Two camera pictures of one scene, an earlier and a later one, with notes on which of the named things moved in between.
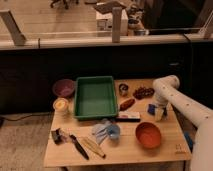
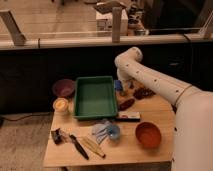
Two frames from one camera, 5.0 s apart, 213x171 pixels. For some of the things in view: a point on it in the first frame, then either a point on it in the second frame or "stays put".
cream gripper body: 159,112 to 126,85
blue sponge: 151,109 to 118,84
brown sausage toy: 125,104 stays put
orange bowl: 148,134 stays put
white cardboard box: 104,23 stays put
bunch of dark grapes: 141,93 stays put
